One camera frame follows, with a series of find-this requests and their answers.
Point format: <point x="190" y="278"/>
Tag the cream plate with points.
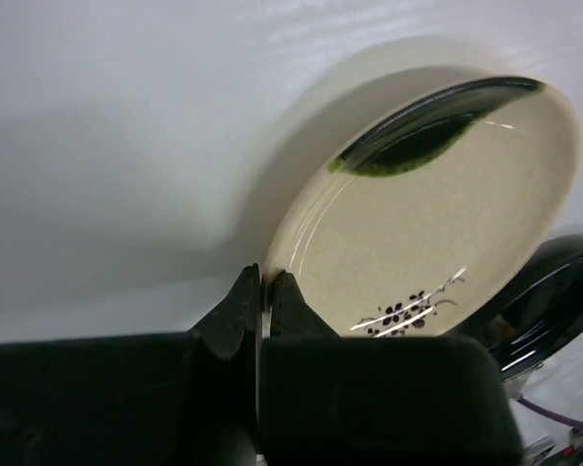
<point x="415" y="224"/>

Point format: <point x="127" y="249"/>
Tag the black plate left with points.
<point x="540" y="310"/>

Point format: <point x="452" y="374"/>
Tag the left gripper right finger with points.
<point x="329" y="400"/>

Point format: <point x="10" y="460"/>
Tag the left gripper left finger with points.
<point x="186" y="398"/>

